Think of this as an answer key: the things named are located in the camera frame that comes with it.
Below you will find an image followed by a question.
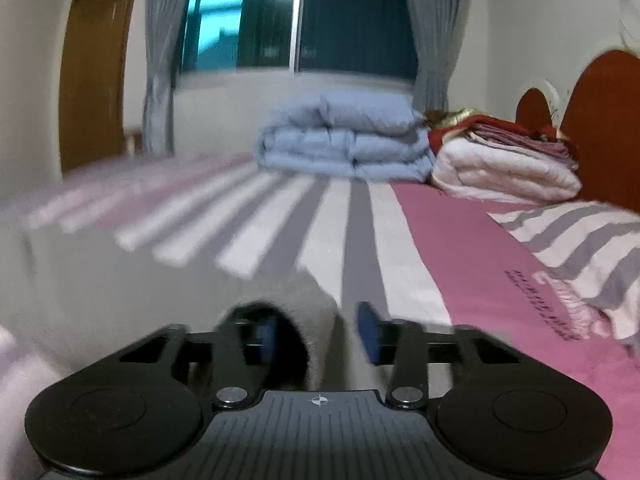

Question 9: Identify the window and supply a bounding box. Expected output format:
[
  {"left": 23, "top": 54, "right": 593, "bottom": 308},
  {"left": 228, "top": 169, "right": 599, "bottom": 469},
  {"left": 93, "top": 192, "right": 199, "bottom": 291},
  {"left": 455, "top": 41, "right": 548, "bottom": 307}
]
[{"left": 180, "top": 0, "right": 421, "bottom": 81}]

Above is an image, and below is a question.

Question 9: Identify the folded white quilt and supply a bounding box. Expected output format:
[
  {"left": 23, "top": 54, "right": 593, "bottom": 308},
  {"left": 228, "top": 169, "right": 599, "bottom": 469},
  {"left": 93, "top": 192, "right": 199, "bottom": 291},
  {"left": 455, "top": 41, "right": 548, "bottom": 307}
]
[{"left": 431, "top": 137, "right": 583, "bottom": 206}]

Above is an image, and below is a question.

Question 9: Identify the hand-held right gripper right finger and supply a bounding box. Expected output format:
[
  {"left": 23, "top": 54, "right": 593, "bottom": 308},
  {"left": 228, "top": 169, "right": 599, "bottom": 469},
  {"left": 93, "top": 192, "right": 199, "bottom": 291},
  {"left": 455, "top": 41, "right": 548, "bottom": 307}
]
[{"left": 355, "top": 301, "right": 521, "bottom": 408}]

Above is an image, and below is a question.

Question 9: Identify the folded red blanket stack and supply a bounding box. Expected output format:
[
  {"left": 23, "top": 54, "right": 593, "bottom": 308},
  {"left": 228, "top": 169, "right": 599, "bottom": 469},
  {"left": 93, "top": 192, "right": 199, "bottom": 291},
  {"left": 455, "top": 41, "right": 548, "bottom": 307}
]
[{"left": 425, "top": 108, "right": 578, "bottom": 168}]

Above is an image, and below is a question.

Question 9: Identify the brown wooden door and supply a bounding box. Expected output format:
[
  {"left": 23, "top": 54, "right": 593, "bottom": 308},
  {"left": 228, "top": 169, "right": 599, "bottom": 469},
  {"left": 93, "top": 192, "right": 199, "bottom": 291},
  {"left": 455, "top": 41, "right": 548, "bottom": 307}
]
[{"left": 59, "top": 0, "right": 146, "bottom": 173}]

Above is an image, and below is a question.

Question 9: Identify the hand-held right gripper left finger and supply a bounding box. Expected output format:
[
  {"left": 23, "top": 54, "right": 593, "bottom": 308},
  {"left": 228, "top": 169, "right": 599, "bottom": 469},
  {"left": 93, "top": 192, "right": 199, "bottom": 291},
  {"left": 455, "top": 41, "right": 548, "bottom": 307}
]
[{"left": 120, "top": 302, "right": 281, "bottom": 408}]

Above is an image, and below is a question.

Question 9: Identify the red-brown wooden headboard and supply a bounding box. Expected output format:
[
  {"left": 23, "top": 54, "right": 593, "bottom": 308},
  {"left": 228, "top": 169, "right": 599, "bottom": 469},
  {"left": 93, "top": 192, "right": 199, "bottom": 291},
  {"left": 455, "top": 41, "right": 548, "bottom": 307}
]
[{"left": 515, "top": 47, "right": 640, "bottom": 211}]

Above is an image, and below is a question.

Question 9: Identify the grey towel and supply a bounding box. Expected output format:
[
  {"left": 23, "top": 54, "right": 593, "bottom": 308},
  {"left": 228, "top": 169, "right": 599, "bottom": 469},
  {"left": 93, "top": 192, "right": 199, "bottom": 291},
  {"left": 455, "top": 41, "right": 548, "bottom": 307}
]
[{"left": 0, "top": 212, "right": 351, "bottom": 396}]

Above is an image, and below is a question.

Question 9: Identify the folded blue duvet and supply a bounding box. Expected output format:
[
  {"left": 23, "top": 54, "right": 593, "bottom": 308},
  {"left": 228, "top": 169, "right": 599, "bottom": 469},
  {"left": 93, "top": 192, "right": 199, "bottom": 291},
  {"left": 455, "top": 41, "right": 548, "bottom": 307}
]
[{"left": 256, "top": 92, "right": 436, "bottom": 181}]

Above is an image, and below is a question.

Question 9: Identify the striped grey white pillow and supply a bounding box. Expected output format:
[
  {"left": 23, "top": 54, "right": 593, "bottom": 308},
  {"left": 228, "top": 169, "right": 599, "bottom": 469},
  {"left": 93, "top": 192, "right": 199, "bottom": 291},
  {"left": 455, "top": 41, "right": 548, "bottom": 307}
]
[{"left": 487, "top": 200, "right": 640, "bottom": 341}]

